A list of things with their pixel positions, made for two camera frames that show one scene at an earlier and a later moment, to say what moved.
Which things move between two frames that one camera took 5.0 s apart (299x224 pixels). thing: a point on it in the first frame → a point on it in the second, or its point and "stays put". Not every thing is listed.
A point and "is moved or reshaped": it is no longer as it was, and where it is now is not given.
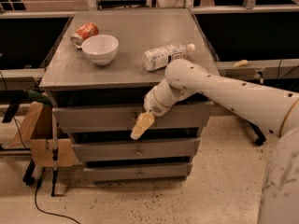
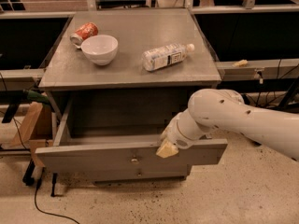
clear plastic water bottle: x=156 y=59 stays put
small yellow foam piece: x=240 y=63 stays put
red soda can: x=83 y=33 stays put
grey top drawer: x=121 y=117 is moved or reshaped
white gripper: x=151 y=105 → x=175 y=134
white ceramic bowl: x=101 y=49 stays put
